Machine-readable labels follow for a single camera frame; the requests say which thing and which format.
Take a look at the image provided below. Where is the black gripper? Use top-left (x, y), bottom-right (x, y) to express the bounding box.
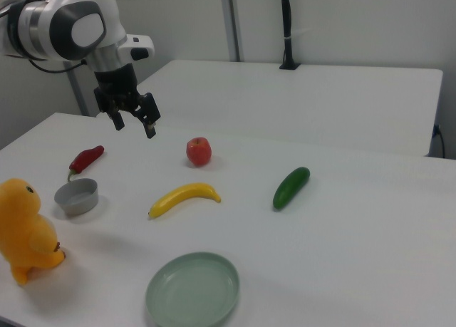
top-left (93, 63), bottom-right (160, 140)

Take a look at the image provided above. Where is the red apple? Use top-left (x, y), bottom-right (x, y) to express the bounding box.
top-left (186, 137), bottom-right (213, 167)

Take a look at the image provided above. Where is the small grey bowl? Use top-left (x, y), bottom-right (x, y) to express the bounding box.
top-left (53, 178), bottom-right (100, 216)

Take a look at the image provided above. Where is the red chili pepper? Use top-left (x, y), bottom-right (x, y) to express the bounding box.
top-left (67, 145), bottom-right (105, 183)

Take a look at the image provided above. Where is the yellow banana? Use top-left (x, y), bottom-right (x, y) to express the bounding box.
top-left (148, 182), bottom-right (222, 220)

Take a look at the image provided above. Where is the orange plush duck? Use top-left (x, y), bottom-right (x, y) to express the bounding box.
top-left (0, 177), bottom-right (68, 286)

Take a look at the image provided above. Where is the green cucumber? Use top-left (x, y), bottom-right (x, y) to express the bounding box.
top-left (273, 166), bottom-right (311, 210)

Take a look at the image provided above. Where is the black pole with clamp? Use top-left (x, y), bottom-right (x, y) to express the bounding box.
top-left (279, 0), bottom-right (301, 71)

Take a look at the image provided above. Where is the pale green plate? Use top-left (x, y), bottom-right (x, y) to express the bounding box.
top-left (145, 251), bottom-right (240, 327)

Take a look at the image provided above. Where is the thin aluminium frame post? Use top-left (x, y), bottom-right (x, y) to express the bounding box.
top-left (63, 60), bottom-right (90, 117)

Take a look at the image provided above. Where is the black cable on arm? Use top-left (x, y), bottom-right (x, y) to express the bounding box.
top-left (26, 58), bottom-right (89, 74)

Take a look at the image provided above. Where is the wide aluminium frame post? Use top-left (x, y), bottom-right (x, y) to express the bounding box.
top-left (219, 0), bottom-right (245, 62)

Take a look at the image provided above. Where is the black cable at table edge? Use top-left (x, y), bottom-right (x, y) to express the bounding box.
top-left (432, 123), bottom-right (446, 159)

